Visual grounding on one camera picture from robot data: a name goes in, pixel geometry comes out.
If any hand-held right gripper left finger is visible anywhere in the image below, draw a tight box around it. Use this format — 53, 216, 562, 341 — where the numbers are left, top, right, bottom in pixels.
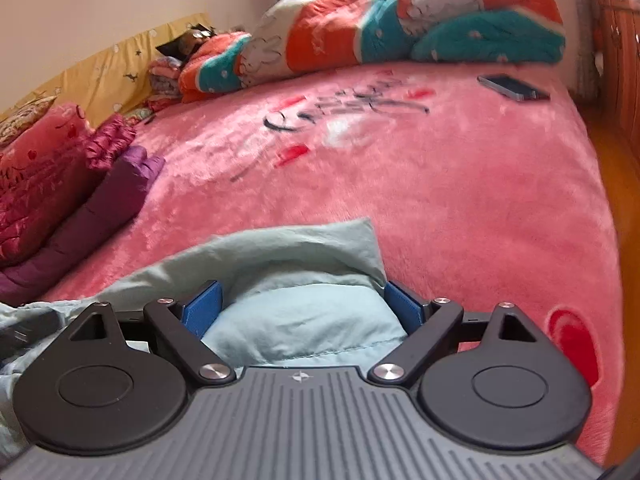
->
65, 280, 237, 386

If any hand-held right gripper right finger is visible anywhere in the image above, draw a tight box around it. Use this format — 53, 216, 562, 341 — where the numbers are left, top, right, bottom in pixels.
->
367, 280, 541, 386

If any light blue down jacket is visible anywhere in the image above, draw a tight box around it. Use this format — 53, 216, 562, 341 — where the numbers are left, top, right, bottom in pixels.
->
0, 217, 409, 466

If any magenta satin quilt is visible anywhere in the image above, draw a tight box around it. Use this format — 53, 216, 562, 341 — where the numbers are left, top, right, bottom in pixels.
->
0, 114, 139, 267

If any pink plush bed blanket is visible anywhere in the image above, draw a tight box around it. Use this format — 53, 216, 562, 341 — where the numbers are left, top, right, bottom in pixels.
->
42, 60, 627, 466

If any purple quilt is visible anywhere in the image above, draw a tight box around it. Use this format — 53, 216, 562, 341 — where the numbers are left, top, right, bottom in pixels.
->
0, 145, 167, 306

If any patterned beige pillow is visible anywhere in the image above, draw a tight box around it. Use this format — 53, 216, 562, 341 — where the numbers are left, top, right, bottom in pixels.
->
0, 96, 59, 149

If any stack of folded pink cloths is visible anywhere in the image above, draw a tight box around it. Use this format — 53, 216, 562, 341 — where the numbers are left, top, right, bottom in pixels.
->
147, 56, 184, 107

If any black smartphone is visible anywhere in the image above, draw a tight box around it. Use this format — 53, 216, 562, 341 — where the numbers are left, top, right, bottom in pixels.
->
477, 73, 551, 104

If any yellow headboard cover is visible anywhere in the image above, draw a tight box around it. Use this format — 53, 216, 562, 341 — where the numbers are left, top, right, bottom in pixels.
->
0, 12, 211, 122

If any black pillow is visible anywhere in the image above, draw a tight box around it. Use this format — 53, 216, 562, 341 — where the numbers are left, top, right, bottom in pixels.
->
156, 22, 214, 59

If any orange and teal quilt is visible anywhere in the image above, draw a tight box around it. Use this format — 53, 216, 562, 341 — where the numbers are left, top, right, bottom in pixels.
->
178, 0, 567, 105

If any pink curtain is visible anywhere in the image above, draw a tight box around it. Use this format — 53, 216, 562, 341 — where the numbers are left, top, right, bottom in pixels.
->
565, 0, 601, 106

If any wooden cabinet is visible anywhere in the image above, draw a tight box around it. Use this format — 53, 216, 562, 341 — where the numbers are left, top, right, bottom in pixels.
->
595, 0, 640, 161

